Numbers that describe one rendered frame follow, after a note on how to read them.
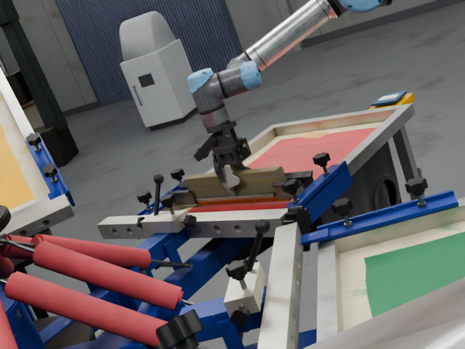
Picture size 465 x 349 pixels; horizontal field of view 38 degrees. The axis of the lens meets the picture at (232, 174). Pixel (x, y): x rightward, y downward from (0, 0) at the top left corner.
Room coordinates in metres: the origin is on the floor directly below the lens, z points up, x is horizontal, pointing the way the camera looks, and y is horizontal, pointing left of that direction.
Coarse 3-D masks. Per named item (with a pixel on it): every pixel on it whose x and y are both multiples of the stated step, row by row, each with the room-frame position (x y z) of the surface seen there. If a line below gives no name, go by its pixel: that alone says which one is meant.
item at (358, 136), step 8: (368, 128) 2.10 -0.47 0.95; (328, 136) 2.18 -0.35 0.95; (336, 136) 2.14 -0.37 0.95; (344, 136) 2.11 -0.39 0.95; (352, 136) 2.08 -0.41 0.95; (360, 136) 2.05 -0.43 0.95; (352, 144) 2.00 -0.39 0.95; (344, 152) 1.96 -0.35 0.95; (336, 160) 1.91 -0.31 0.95; (240, 208) 1.81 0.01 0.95; (248, 208) 1.79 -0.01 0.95; (256, 208) 1.77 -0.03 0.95; (264, 208) 1.74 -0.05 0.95; (272, 208) 1.72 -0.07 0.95
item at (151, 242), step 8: (184, 232) 1.63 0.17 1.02; (152, 240) 1.58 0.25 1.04; (160, 240) 1.57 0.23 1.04; (168, 240) 1.58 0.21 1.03; (176, 240) 1.60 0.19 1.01; (184, 240) 1.62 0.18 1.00; (144, 248) 1.55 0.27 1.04; (152, 248) 1.54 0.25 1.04; (160, 248) 1.56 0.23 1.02; (176, 248) 1.59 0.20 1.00; (152, 256) 1.54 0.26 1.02; (160, 256) 1.55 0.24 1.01; (152, 264) 1.53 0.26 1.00
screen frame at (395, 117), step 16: (352, 112) 2.23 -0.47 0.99; (368, 112) 2.16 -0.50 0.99; (384, 112) 2.11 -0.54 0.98; (400, 112) 2.03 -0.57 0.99; (272, 128) 2.43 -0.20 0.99; (288, 128) 2.39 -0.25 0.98; (304, 128) 2.34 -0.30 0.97; (320, 128) 2.29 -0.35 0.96; (384, 128) 1.93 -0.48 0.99; (400, 128) 1.99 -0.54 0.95; (256, 144) 2.34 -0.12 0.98; (368, 144) 1.84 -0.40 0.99; (352, 160) 1.77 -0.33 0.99; (176, 208) 2.00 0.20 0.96
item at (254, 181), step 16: (192, 176) 1.95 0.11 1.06; (208, 176) 1.89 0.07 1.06; (240, 176) 1.80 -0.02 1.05; (256, 176) 1.76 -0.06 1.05; (272, 176) 1.72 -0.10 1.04; (208, 192) 1.90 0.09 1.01; (224, 192) 1.86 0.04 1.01; (240, 192) 1.81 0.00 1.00; (256, 192) 1.77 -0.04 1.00; (272, 192) 1.74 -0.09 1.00
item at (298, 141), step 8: (280, 144) 2.30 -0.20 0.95; (288, 144) 2.27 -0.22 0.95; (296, 144) 2.23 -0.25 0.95; (304, 144) 2.19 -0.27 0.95; (312, 144) 2.16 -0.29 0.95; (264, 152) 2.28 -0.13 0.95; (272, 152) 2.24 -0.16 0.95; (256, 160) 2.22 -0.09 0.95; (192, 208) 1.97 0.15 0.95; (200, 208) 1.95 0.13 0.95; (208, 208) 1.92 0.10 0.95; (216, 208) 1.89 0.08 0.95; (224, 208) 1.86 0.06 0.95; (232, 208) 1.84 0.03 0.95
